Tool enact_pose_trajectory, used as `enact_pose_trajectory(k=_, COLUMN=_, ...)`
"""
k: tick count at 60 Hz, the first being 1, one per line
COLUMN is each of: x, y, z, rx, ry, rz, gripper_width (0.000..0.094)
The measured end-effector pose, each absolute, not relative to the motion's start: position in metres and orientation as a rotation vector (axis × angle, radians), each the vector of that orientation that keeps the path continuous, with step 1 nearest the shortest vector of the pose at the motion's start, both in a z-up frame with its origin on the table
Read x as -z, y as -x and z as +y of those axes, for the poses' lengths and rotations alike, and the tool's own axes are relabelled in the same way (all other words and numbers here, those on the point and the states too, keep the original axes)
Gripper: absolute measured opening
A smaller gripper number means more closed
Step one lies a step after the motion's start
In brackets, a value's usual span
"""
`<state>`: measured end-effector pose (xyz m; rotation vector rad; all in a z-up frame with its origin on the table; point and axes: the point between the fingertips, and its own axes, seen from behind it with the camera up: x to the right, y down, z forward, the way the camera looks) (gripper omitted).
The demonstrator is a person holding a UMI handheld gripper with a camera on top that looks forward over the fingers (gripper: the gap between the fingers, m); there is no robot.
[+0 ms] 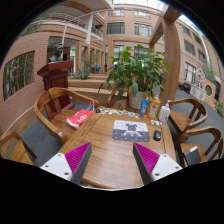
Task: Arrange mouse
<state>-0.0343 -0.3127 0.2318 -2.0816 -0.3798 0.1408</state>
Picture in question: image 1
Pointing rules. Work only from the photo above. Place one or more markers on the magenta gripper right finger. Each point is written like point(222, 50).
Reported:
point(153, 166)

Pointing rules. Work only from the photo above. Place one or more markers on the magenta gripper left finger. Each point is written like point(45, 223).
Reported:
point(70, 166)

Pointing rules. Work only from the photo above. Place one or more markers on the black computer mouse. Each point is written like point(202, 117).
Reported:
point(157, 135)

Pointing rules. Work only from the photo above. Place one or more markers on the grey bear mouse pad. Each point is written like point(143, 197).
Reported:
point(130, 131)

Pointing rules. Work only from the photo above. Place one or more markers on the wooden chair right near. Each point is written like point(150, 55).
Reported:
point(208, 139)

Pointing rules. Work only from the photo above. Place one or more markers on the wooden chair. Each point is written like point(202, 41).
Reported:
point(183, 122)
point(208, 139)
point(58, 126)
point(21, 151)

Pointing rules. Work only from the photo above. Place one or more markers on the grey book on chair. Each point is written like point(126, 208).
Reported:
point(192, 156)

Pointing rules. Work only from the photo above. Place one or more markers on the wooden chair near left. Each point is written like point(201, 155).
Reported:
point(21, 151)

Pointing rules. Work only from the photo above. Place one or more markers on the wooden chair right far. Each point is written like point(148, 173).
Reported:
point(183, 122)

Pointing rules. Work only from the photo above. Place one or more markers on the white pump bottle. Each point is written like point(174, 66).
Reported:
point(164, 112)

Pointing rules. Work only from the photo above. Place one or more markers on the yellow bottle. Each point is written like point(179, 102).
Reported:
point(154, 106)

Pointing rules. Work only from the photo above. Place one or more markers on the blue tube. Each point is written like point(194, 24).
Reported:
point(143, 107)

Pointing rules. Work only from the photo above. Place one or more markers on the large green potted plant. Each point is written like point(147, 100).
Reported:
point(133, 75)

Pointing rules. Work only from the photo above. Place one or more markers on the dark bust statue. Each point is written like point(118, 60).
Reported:
point(57, 51)

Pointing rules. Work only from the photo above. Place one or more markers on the wooden pillar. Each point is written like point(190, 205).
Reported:
point(165, 27)

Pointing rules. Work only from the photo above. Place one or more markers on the dark red wooden pedestal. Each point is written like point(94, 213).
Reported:
point(54, 74)

